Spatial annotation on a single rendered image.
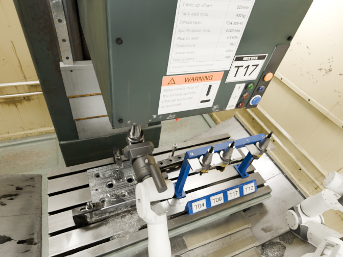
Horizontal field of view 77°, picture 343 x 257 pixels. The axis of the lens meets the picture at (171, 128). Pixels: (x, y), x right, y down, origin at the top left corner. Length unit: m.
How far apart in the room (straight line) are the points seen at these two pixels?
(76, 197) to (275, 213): 1.17
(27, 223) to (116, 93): 1.18
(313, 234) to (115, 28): 0.98
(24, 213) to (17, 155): 0.53
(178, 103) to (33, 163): 1.45
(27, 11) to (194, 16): 0.79
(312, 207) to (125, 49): 0.92
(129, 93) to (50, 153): 1.45
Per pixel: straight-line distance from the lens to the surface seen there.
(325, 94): 1.39
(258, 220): 1.54
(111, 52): 0.41
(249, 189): 1.35
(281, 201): 1.60
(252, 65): 0.58
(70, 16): 1.09
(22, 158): 1.89
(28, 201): 1.59
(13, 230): 1.50
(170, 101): 0.51
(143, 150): 0.83
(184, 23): 0.43
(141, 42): 0.41
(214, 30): 0.47
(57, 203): 1.24
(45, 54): 1.16
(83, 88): 1.20
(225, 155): 1.01
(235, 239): 1.43
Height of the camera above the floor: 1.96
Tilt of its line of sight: 44 degrees down
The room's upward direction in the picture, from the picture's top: 12 degrees clockwise
